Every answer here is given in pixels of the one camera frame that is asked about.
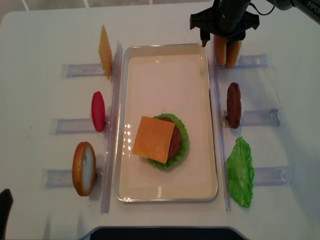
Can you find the bun half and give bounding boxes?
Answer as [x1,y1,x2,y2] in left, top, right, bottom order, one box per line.
[225,40,242,69]

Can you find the clear patty pusher track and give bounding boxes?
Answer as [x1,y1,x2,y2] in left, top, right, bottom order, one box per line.
[237,108,286,128]

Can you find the clear left front rail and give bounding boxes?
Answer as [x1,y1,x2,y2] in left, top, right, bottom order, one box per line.
[101,41,123,214]

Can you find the bun half right rack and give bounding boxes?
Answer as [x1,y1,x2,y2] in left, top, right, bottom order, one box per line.
[213,35,227,66]

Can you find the clear bun pusher track left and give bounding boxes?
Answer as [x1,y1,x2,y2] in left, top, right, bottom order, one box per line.
[41,168,105,189]

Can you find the red tomato slice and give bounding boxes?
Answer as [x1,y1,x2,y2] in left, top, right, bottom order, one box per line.
[91,91,106,132]

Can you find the yellow cheese slice upright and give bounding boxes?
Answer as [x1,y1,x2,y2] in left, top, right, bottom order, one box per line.
[98,25,113,80]

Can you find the bun half left rack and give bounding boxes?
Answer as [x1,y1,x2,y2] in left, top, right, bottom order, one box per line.
[72,141,96,197]

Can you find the black cable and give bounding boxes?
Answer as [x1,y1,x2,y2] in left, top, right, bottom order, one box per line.
[246,2,276,16]

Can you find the dark base bottom edge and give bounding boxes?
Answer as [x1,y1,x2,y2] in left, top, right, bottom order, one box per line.
[88,226,247,240]

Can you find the meat patty on burger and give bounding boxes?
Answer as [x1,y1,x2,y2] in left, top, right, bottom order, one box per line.
[166,124,183,163]

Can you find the silver metal tray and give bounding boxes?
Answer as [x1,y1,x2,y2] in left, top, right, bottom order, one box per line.
[113,44,218,203]

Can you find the clear lettuce pusher track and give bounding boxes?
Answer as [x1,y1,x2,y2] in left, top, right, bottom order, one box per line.
[253,165,296,187]

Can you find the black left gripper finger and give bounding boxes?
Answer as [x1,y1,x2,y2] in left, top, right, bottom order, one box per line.
[0,188,14,240]

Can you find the green lettuce leaf upright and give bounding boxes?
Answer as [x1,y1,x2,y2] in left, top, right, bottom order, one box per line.
[225,137,255,208]

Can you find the cheese slice on burger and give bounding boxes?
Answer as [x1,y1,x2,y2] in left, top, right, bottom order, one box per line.
[132,116,175,164]

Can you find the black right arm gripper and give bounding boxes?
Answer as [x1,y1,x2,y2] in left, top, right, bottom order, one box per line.
[189,0,260,47]

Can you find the clear cheese pusher track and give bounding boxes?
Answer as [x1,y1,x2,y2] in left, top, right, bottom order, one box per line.
[62,63,106,78]

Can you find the bun half rack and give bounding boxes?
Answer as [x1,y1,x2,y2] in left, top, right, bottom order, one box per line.
[72,141,96,197]
[213,35,227,66]

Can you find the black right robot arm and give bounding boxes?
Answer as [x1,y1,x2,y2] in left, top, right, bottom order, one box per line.
[189,0,320,47]

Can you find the lettuce leaf on burger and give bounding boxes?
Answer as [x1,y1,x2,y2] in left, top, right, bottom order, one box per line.
[148,113,189,170]

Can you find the clear tomato pusher track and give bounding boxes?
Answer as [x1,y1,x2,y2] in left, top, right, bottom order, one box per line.
[49,118,97,135]

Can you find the brown meat patty upright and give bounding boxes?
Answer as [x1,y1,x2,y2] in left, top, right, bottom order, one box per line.
[226,82,242,129]

